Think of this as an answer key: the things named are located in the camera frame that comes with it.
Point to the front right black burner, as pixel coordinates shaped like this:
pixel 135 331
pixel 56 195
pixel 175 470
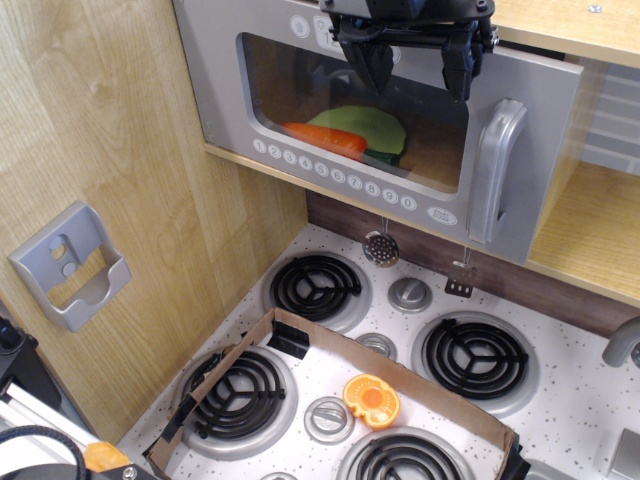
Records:
pixel 403 453

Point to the hanging toy skimmer ladle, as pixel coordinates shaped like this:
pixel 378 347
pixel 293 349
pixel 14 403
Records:
pixel 380 248

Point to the hanging toy spatula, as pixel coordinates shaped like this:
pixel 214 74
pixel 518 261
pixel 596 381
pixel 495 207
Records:
pixel 461 277

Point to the grey knob middle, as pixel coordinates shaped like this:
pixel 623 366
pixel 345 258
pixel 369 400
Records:
pixel 380 344

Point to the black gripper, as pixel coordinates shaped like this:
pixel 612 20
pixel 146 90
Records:
pixel 366 31

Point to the light green plate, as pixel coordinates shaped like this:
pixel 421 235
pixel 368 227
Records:
pixel 382 130

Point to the grey knob back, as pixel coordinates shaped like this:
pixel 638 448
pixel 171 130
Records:
pixel 410 295

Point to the back right black burner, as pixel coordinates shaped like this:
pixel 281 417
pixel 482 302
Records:
pixel 479 357

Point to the front left black burner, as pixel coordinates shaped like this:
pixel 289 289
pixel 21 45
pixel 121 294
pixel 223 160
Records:
pixel 247 411

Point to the grey wall holder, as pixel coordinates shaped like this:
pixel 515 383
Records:
pixel 58 251

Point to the brown cardboard fence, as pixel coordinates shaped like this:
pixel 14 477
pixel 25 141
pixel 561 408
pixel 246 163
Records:
pixel 321 362

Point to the wooden shelf unit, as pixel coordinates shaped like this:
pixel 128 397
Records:
pixel 587 224

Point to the grey knob front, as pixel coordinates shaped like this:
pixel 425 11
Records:
pixel 328 421

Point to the orange toy carrot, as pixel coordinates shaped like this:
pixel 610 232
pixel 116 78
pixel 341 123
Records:
pixel 344 143

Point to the black burner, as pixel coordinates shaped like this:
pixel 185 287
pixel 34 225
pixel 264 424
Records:
pixel 247 411
pixel 479 357
pixel 403 453
pixel 324 288

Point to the grey knob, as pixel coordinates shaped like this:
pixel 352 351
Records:
pixel 328 421
pixel 380 344
pixel 410 295

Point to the back left black burner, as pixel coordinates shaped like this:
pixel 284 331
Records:
pixel 324 288

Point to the grey toy faucet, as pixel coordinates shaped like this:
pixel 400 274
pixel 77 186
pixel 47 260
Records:
pixel 623 344

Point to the grey toy microwave door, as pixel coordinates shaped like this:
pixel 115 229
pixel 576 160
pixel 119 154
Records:
pixel 272 85

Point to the orange toy fruit half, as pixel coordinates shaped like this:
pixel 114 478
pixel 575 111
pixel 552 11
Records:
pixel 372 400

